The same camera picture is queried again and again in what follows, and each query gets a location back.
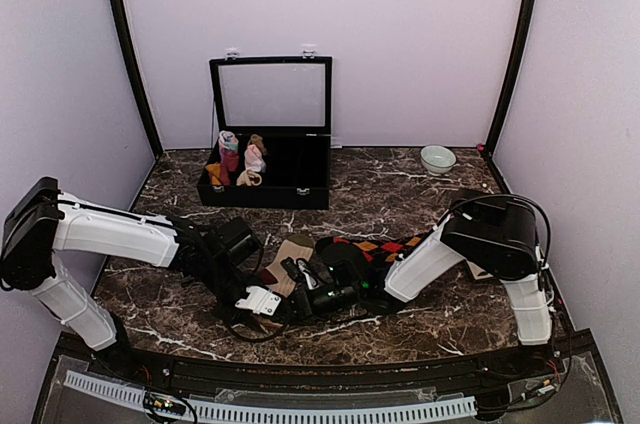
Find orange rolled sock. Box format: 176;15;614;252
205;163;223;187

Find small circuit board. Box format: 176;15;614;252
522;379;560;400
143;392;187;418

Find brown rolled sock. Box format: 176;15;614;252
249;134;268;156

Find striped beige maroon sock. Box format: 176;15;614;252
258;234;315;322

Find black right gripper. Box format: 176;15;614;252
278;284;364;328

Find small circuit board left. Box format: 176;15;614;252
143;392;187;418

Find multicolour rolled sock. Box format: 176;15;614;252
218;130;239;153

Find pale green bowl at back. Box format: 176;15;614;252
420;145;457;176

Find white slotted cable duct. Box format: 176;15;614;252
62;369;478;424

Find black right frame post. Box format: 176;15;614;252
483;0;535;160

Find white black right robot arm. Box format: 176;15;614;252
284;189;553;378

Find magenta rolled sock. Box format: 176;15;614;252
219;148;239;186

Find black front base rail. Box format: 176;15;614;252
61;334;568;396

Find black box with glass lid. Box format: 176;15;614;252
197;55;333;210

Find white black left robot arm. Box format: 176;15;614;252
1;177;281;380

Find black argyle orange red sock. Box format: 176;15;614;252
315;232;429;267

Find beige rolled sock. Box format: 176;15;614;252
236;169;263;187

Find black left frame post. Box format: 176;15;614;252
109;0;164;158

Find pink white rolled sock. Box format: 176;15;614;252
244;144;266;173

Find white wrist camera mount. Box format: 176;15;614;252
295;258;321;290
235;286;282;316

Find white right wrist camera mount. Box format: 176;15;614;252
295;258;321;290

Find square floral plate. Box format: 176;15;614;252
467;262;493;281

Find black frame post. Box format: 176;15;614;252
109;0;164;158
483;0;535;160

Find small circuit board right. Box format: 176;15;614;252
522;379;560;400

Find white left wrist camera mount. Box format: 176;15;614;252
235;286;282;316

